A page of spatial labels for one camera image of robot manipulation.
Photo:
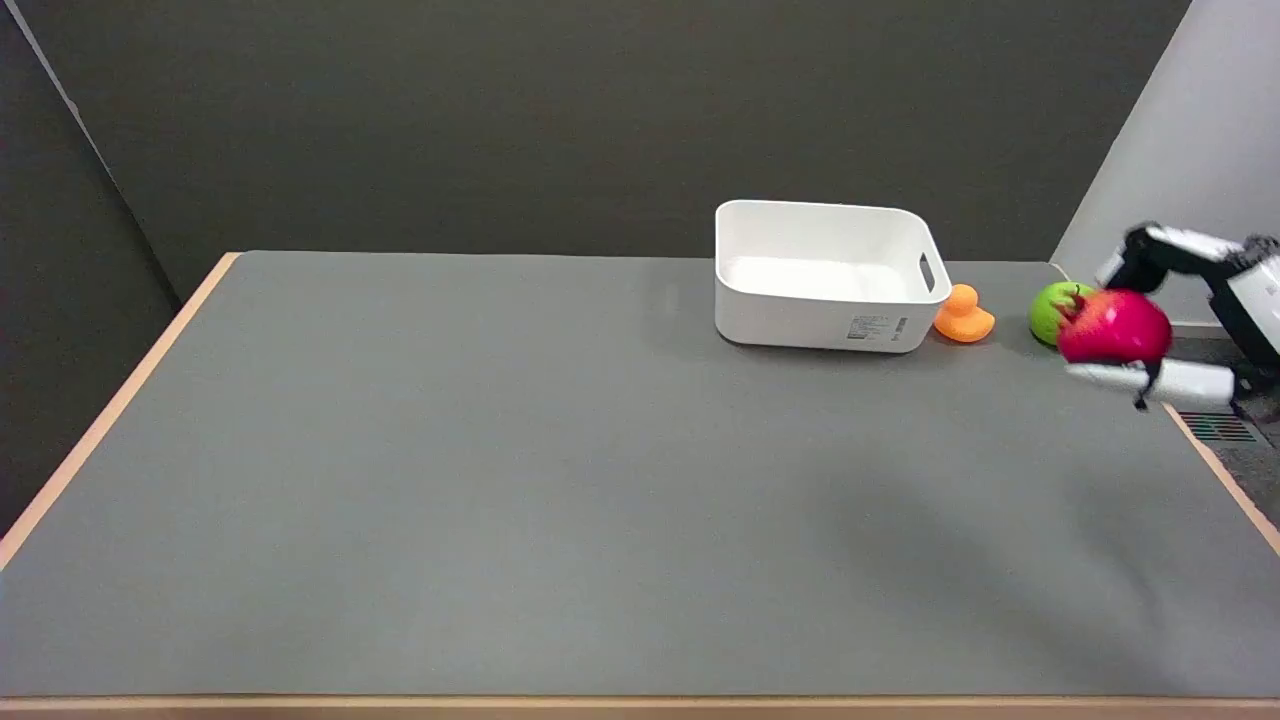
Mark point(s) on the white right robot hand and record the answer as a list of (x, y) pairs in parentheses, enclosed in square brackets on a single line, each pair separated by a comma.
[(1246, 290)]

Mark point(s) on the red apple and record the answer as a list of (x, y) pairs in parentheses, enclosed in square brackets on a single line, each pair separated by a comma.
[(1116, 328)]

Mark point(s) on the white plastic storage box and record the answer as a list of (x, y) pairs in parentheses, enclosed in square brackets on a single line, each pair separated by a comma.
[(826, 278)]

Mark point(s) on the green apple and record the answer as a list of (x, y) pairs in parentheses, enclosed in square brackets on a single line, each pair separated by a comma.
[(1048, 310)]

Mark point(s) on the black floor vent grille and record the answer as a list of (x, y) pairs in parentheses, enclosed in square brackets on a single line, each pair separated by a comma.
[(1216, 428)]

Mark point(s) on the grey table mat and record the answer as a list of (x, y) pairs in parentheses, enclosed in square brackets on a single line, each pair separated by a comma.
[(620, 480)]

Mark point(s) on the orange rubber duck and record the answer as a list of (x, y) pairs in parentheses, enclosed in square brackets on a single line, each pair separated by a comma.
[(963, 316)]

